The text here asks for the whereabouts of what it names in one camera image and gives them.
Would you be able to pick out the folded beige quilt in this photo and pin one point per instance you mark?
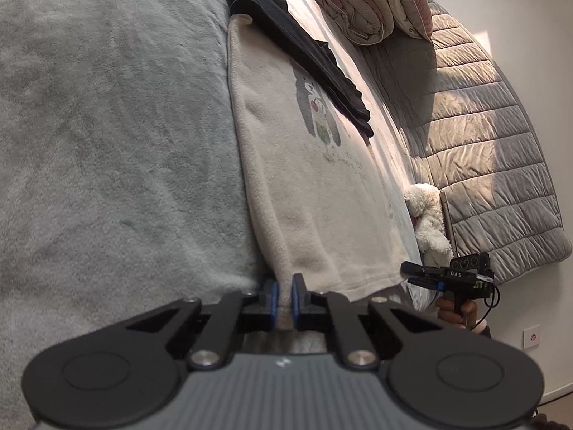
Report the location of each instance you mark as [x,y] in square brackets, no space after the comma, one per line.
[353,9]

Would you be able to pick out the white pillow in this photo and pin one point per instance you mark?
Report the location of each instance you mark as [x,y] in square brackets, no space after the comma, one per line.
[400,15]

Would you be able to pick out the white wall socket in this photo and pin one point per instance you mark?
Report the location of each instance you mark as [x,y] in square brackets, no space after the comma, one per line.
[532,337]

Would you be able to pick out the cream sweatshirt with black sleeves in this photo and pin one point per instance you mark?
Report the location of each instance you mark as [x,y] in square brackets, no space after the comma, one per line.
[304,197]

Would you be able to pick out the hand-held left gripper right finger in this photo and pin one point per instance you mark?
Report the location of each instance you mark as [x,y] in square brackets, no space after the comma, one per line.
[295,298]

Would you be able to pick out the grey bed sheet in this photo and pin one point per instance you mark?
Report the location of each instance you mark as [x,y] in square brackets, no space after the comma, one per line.
[112,121]

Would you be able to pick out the grey quilted headboard cover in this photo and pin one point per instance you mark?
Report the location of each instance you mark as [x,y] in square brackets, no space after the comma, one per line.
[483,121]

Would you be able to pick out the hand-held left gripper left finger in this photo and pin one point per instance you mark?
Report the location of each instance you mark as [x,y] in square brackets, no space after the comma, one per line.
[272,298]

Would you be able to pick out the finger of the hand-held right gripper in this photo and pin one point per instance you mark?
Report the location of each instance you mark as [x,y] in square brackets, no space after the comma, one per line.
[421,269]
[427,283]

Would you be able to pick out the person's right forearm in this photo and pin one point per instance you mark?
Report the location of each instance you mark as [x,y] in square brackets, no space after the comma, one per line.
[482,330]

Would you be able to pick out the white plush toy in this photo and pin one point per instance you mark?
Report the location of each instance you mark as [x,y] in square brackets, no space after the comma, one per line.
[429,224]

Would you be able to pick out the person's right hand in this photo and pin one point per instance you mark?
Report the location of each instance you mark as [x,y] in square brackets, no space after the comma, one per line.
[447,312]

